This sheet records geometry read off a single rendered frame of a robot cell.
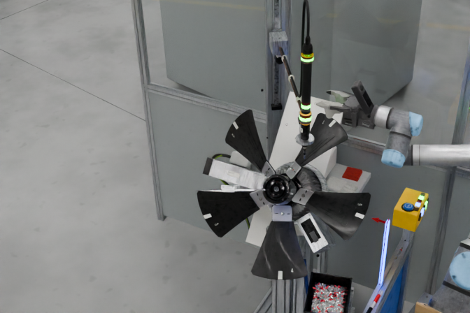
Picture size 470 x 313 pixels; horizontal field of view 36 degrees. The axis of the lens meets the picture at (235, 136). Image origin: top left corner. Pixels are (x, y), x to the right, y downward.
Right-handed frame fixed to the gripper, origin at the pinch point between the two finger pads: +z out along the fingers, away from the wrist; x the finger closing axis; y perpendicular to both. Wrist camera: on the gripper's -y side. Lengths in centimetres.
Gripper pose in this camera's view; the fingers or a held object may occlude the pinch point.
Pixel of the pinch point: (324, 96)
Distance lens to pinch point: 258.1
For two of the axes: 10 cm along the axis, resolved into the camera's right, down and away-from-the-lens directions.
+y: 0.3, 8.2, 5.7
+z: -8.8, -2.5, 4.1
